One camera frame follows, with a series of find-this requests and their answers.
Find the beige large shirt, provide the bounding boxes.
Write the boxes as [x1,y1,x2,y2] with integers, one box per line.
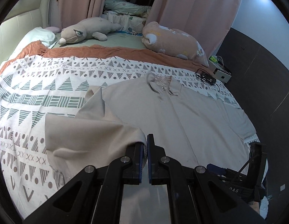
[45,73,256,185]

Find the white bedside cabinet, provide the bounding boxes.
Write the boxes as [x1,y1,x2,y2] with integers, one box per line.
[208,55,232,83]

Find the patterned white bed cover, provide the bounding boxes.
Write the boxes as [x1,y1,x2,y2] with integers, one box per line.
[0,41,242,219]

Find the pink plush pillow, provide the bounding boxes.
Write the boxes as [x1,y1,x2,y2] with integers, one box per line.
[142,21,209,67]

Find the green sheet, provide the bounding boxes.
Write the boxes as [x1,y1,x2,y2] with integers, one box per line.
[53,32,146,49]

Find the beige plush animal toy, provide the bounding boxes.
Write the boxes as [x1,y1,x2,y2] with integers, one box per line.
[58,17,121,45]

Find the crumpled pale bedding pile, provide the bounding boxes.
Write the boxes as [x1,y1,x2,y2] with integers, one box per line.
[101,0,152,34]

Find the white pillow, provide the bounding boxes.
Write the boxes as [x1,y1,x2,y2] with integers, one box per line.
[9,27,57,60]

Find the pink curtain right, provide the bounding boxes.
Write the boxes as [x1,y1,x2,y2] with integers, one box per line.
[147,0,242,56]

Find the pink curtain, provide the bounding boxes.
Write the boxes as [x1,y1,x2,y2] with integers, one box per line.
[56,0,113,30]
[147,0,242,56]

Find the pink curtain left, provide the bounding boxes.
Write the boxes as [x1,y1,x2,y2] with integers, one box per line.
[56,0,113,30]

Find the cream padded headboard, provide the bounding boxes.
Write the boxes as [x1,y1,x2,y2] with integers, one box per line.
[0,0,50,65]

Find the black cable bundle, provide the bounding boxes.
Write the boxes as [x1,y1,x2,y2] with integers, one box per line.
[195,68,217,86]

